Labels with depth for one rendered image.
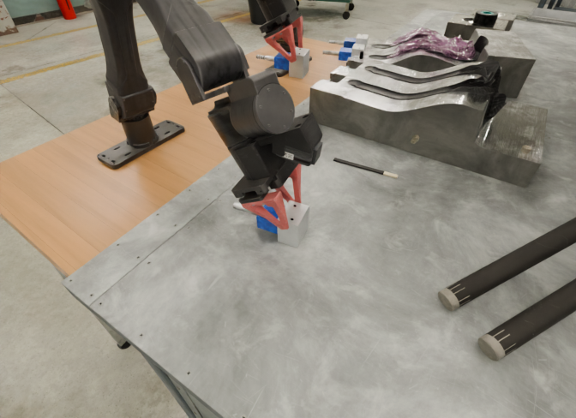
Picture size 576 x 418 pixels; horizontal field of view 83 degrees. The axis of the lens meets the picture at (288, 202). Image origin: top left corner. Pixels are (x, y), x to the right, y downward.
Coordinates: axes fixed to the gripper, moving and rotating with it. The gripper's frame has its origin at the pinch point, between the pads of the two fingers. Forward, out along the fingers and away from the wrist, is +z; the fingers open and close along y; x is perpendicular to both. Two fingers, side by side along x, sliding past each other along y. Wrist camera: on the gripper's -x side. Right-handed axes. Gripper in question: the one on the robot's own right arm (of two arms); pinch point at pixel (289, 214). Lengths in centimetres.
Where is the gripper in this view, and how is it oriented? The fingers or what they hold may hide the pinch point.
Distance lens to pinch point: 52.9
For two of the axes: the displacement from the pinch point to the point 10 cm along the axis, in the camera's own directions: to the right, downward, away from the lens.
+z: 4.5, 7.7, 4.5
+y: 4.0, -6.2, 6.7
